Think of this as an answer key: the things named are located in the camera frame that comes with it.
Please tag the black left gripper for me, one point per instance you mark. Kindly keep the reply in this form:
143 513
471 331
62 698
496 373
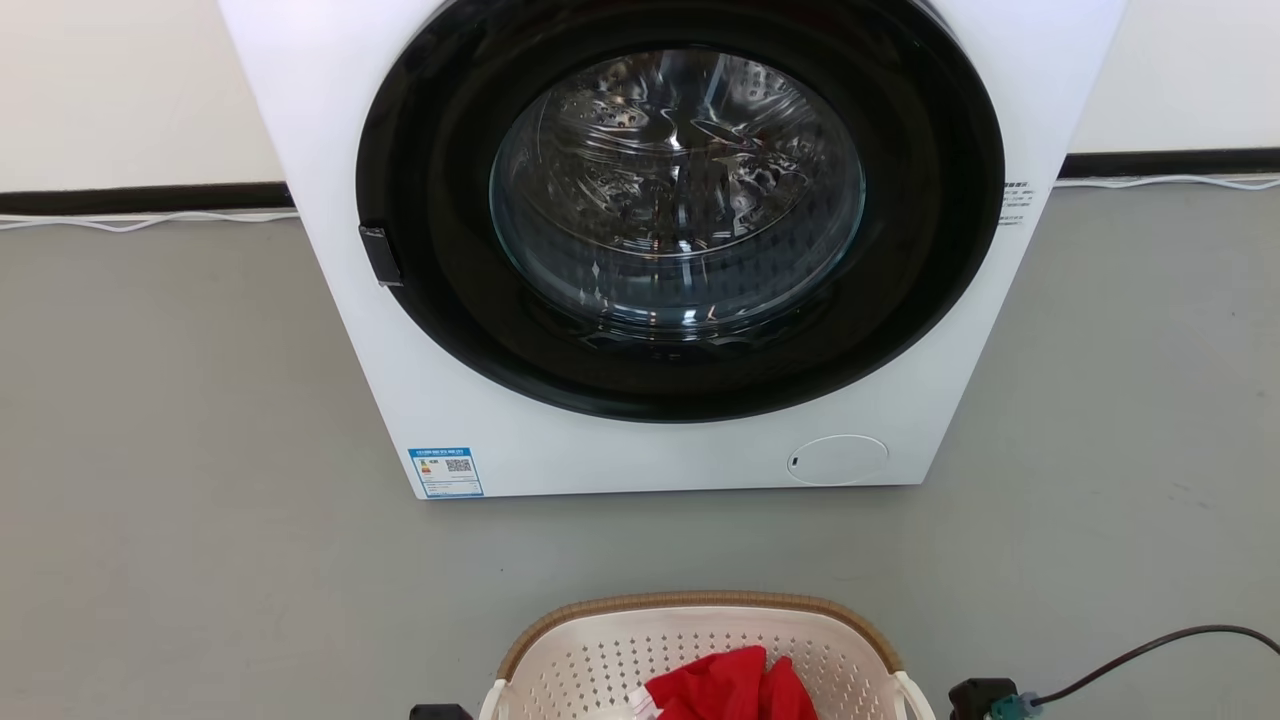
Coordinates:
438 713

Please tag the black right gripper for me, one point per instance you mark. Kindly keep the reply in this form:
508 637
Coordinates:
978 700

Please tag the white laundry basket brown rim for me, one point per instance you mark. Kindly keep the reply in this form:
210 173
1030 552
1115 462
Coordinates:
600 660

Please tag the white cloth piece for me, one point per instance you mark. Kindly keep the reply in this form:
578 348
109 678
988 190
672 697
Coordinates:
640 707

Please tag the blue energy label sticker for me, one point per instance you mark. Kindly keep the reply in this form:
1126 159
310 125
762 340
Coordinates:
446 472

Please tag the red garment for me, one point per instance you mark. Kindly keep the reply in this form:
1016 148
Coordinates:
720 688

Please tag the round white filter cover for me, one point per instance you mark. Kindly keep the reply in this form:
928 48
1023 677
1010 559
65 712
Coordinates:
837 461

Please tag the white front-load washing machine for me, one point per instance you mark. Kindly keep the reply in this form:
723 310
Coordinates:
640 460

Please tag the small printed text sticker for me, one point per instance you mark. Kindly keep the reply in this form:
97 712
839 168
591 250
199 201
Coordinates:
1015 203

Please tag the black round washer door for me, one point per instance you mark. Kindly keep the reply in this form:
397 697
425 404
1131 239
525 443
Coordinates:
430 200

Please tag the steel washer drum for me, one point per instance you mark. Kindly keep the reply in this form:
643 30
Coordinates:
680 190

